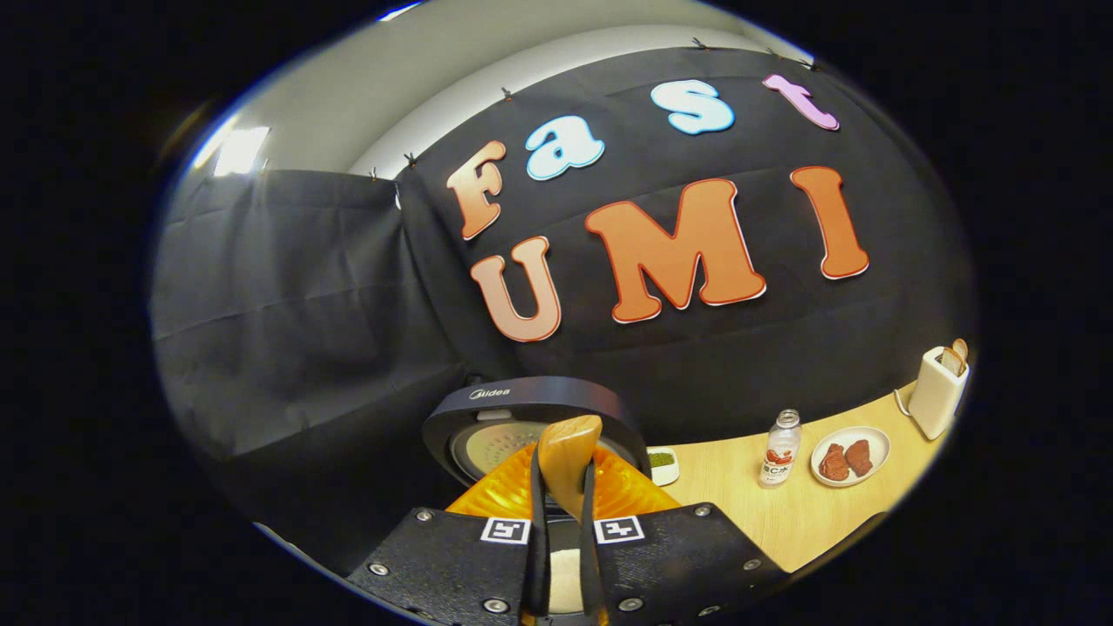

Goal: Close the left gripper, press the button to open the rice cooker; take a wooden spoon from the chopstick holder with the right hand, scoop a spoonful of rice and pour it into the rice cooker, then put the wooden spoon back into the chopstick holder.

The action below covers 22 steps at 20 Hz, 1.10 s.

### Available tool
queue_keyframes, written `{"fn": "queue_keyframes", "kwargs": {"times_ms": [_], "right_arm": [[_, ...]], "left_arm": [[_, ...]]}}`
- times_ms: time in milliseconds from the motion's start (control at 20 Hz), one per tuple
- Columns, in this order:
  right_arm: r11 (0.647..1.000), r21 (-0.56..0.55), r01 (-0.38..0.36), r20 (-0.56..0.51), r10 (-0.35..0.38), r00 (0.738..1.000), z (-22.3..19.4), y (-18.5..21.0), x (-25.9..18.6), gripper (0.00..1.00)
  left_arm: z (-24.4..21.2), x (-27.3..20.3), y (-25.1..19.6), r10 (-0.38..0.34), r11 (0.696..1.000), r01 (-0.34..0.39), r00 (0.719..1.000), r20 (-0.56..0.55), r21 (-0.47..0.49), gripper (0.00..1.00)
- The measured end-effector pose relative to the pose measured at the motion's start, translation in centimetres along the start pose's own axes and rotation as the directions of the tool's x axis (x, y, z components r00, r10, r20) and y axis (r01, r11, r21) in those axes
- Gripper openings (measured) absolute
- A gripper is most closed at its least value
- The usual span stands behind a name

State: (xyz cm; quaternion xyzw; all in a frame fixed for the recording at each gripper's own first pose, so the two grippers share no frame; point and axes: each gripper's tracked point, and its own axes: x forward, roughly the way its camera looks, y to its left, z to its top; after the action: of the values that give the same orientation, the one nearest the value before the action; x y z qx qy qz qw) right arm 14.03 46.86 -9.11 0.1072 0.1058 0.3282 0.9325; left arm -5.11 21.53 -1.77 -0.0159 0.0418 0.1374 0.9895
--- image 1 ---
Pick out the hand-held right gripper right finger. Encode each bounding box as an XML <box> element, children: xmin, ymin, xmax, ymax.
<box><xmin>578</xmin><ymin>443</ymin><xmax>788</xmax><ymax>626</ymax></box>

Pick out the clear plastic drink bottle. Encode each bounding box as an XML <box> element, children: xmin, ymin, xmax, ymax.
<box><xmin>759</xmin><ymin>409</ymin><xmax>802</xmax><ymax>488</ymax></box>

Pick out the black backdrop cloth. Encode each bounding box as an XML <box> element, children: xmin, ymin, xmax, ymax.
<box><xmin>150</xmin><ymin>48</ymin><xmax>979</xmax><ymax>575</ymax></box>

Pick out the white toaster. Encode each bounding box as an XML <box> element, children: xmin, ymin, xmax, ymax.
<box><xmin>907</xmin><ymin>346</ymin><xmax>969</xmax><ymax>441</ymax></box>

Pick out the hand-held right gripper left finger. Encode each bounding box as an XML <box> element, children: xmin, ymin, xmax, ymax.
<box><xmin>346</xmin><ymin>443</ymin><xmax>550</xmax><ymax>626</ymax></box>

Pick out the wooden spoon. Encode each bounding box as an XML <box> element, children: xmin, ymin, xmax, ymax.
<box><xmin>537</xmin><ymin>414</ymin><xmax>603</xmax><ymax>521</ymax></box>

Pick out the black silver rice cooker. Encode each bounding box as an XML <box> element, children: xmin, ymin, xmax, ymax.
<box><xmin>422</xmin><ymin>376</ymin><xmax>651</xmax><ymax>523</ymax></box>

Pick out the white round plate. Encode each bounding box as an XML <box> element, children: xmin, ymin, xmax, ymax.
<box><xmin>810</xmin><ymin>425</ymin><xmax>891</xmax><ymax>488</ymax></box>

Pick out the white divided condiment dish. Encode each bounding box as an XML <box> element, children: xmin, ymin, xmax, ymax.
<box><xmin>645</xmin><ymin>446</ymin><xmax>681</xmax><ymax>487</ymax></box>

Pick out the ceiling light panel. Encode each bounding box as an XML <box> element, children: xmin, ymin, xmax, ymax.
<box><xmin>213</xmin><ymin>126</ymin><xmax>270</xmax><ymax>177</ymax></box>

